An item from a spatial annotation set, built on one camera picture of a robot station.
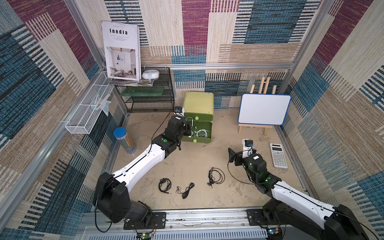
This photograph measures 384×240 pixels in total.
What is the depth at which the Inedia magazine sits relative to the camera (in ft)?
2.49

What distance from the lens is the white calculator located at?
0.92 metres

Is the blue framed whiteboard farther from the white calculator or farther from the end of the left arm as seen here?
the end of the left arm
